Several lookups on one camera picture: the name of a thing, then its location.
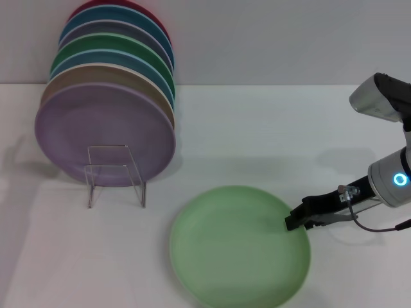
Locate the right gripper cable with connector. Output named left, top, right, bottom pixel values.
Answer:
left=338, top=184, right=411, bottom=232

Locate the beige plate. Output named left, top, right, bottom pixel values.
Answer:
left=39, top=63, right=176, bottom=130

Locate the lilac purple plate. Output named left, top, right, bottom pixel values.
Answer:
left=34, top=81, right=177, bottom=187

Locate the light green plate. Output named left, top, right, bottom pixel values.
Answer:
left=169, top=184, right=313, bottom=308

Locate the light blue plate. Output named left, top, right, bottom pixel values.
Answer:
left=48, top=48, right=176, bottom=110

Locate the dark green plate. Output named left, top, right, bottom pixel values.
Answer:
left=50, top=31, right=176, bottom=94

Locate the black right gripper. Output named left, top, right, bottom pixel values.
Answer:
left=284, top=175, right=376, bottom=232

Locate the grey plate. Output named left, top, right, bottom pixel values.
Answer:
left=58, top=19, right=175, bottom=71

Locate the red plate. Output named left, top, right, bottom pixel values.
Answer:
left=66, top=0, right=173, bottom=44

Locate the clear acrylic plate rack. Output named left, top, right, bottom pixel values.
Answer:
left=83, top=144, right=147, bottom=209

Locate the teal blue plate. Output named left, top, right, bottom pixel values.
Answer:
left=58, top=5, right=175, bottom=70

